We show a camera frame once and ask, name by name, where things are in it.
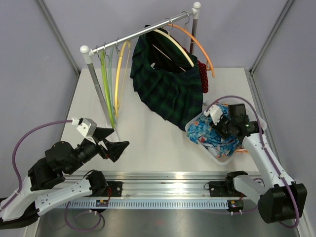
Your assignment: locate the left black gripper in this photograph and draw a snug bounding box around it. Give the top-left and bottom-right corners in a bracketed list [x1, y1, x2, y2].
[66, 127, 130, 175]

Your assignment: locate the blue floral skirt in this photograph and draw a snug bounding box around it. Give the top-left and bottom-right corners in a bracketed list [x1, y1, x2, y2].
[185, 113, 243, 158]

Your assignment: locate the yellow hanger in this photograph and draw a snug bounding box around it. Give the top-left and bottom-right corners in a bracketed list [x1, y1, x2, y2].
[114, 40, 131, 118]

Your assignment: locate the lime green hanger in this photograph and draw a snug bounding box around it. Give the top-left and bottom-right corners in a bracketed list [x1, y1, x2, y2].
[98, 51, 115, 129]

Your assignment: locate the pale green hanger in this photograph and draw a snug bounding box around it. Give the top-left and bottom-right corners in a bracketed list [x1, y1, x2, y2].
[108, 47, 116, 128]

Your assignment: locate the orange floral skirt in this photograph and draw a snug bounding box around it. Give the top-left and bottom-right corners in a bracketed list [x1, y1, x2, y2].
[235, 148, 248, 154]

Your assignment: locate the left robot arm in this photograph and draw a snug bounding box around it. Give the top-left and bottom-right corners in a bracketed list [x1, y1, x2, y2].
[0, 123, 129, 230]

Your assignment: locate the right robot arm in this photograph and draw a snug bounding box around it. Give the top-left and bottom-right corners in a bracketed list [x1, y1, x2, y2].
[204, 104, 307, 227]

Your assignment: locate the red polka dot skirt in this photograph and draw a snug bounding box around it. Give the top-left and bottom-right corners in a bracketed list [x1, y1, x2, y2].
[197, 59, 209, 93]

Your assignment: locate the dark green plaid skirt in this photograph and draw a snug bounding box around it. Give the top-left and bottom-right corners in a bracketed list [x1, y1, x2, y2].
[130, 31, 203, 130]

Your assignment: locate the orange hanger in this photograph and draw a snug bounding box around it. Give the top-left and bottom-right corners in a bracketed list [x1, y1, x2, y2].
[166, 11, 216, 79]

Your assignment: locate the cream white hanger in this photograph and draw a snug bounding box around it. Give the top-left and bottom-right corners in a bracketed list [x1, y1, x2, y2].
[153, 29, 194, 67]

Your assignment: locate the white and chrome clothes rack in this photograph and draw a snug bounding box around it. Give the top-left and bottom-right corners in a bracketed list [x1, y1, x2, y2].
[80, 1, 201, 124]

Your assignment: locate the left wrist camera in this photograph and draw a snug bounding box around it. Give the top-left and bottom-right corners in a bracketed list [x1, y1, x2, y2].
[71, 118, 97, 144]

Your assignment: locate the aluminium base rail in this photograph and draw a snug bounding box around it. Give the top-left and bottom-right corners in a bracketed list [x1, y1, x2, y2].
[33, 170, 302, 200]

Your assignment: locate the white slotted cable duct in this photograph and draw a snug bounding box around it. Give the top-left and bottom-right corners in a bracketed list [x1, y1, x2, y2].
[58, 198, 228, 210]

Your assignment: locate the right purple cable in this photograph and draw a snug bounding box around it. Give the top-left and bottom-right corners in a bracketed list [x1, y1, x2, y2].
[206, 95, 301, 229]

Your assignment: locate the purple cable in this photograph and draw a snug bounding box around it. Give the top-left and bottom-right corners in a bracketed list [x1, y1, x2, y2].
[206, 95, 301, 229]
[0, 119, 106, 233]

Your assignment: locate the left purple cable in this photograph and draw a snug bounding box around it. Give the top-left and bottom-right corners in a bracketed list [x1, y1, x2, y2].
[0, 119, 106, 233]

